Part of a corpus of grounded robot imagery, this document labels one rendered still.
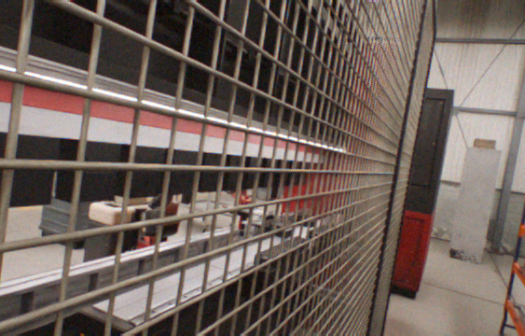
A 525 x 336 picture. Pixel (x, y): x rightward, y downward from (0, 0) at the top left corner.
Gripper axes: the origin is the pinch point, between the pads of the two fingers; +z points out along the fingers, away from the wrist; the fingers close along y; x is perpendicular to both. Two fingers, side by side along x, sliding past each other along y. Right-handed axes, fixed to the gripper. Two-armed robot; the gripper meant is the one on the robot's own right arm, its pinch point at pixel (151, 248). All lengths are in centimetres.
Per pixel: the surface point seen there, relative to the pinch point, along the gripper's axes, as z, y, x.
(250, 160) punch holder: -41, 55, 17
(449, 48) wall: -334, 40, 778
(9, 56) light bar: -44, 104, -108
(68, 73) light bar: -45, 102, -97
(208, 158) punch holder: -39, 62, -20
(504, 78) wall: -247, 130, 796
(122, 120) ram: -45, 74, -67
